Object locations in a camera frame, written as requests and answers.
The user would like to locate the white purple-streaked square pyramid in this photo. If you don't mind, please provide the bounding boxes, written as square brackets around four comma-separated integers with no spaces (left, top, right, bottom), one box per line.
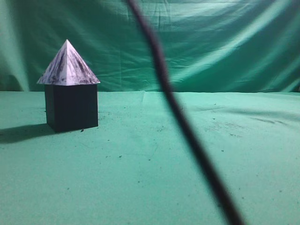
[37,40,100,86]

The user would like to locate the green table cloth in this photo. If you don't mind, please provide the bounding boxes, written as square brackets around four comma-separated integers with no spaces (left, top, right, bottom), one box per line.
[0,91,300,225]

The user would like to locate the dark purple cube block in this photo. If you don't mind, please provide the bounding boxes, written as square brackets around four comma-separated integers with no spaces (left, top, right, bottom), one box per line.
[45,84,98,133]

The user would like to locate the black cable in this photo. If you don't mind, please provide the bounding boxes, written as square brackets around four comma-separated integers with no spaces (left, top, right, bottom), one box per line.
[126,0,245,225]

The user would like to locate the green backdrop cloth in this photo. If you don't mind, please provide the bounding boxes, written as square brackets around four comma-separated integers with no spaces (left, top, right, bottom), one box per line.
[0,0,300,92]

